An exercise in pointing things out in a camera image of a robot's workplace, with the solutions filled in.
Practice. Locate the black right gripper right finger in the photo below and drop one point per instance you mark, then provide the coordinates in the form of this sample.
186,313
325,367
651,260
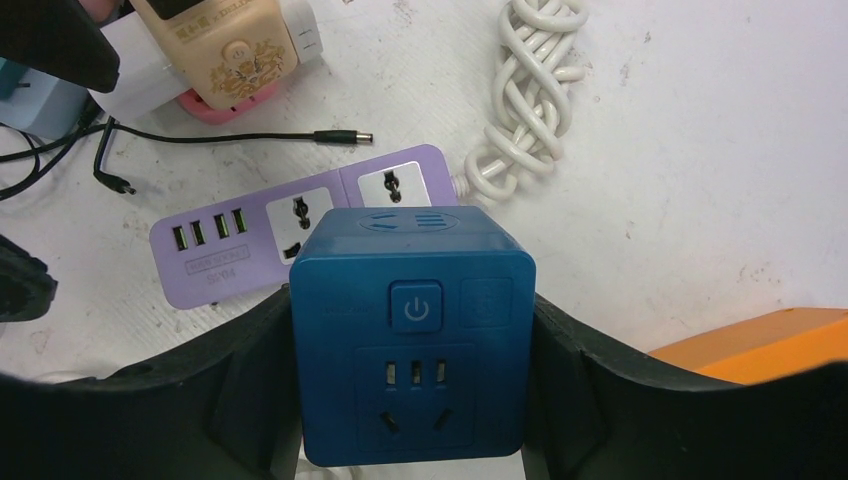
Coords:
600,409

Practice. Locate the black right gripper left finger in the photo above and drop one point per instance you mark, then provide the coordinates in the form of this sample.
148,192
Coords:
221,406

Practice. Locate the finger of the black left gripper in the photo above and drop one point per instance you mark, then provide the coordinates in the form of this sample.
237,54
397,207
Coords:
27,289
61,39

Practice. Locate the purple USB power strip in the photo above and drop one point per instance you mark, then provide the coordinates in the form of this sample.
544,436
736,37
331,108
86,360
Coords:
247,243

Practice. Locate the blue cube socket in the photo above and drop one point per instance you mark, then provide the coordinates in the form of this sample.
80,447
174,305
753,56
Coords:
412,329

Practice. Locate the orange power strip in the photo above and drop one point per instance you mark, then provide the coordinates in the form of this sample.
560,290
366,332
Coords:
764,348

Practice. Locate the teal cube socket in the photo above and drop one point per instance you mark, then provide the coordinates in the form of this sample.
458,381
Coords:
37,103

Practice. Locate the white plug adapter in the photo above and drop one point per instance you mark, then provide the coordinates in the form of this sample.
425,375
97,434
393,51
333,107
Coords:
148,80

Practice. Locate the beige cube socket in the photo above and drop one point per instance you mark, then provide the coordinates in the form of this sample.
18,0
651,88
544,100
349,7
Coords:
227,50

